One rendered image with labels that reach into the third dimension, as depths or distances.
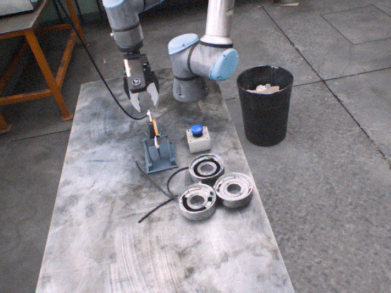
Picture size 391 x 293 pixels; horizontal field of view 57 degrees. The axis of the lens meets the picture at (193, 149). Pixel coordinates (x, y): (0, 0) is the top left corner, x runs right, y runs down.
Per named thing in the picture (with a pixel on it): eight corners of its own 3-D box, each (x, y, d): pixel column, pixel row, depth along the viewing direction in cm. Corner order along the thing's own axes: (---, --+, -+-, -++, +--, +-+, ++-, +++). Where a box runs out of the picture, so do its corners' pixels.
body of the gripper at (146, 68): (151, 70, 109) (142, 32, 101) (154, 84, 102) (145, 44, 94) (126, 75, 108) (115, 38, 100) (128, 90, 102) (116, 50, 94)
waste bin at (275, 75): (298, 144, 231) (302, 87, 203) (247, 154, 231) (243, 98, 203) (281, 115, 257) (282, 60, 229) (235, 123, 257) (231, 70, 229)
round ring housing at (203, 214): (223, 198, 101) (222, 188, 99) (208, 227, 95) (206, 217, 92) (190, 189, 106) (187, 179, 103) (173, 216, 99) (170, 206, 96)
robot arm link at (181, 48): (186, 60, 146) (180, 28, 138) (212, 67, 139) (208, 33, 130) (166, 74, 140) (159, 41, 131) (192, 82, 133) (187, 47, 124)
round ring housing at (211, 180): (199, 160, 115) (197, 151, 112) (230, 166, 110) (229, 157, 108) (185, 183, 108) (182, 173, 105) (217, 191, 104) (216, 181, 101)
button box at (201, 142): (211, 149, 118) (210, 138, 115) (190, 153, 118) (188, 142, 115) (208, 134, 124) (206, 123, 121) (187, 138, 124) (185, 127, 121)
